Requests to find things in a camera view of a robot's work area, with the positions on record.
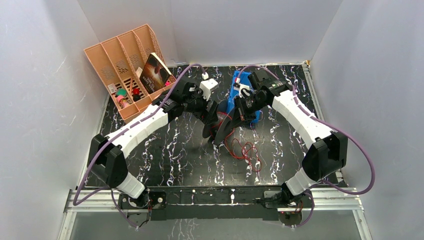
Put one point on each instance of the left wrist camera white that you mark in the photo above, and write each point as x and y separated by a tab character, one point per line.
207	86

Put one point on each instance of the brown book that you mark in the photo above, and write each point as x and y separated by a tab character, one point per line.
155	75

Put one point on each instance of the grey perforated cable spool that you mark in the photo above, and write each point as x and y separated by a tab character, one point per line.
219	124

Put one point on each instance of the orange file organizer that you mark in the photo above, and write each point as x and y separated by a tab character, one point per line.
116	61

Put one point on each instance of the green tape roll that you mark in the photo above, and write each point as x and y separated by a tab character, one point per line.
121	92

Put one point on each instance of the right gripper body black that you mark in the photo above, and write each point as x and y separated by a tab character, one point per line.
245	106

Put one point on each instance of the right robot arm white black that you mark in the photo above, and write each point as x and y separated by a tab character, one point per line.
327	148

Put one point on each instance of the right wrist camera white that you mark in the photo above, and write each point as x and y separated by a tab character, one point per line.
244	90

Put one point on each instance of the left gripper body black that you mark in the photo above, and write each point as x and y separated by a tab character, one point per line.
208	112

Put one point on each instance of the red black small item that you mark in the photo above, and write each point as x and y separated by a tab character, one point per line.
136	94

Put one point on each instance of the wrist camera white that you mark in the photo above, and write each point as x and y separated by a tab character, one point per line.
244	90
207	86

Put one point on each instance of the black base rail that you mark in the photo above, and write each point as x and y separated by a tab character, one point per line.
215	202

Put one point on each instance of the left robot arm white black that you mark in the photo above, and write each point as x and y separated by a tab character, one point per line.
108	154

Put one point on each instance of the blue plastic bin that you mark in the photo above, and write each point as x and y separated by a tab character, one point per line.
234	91

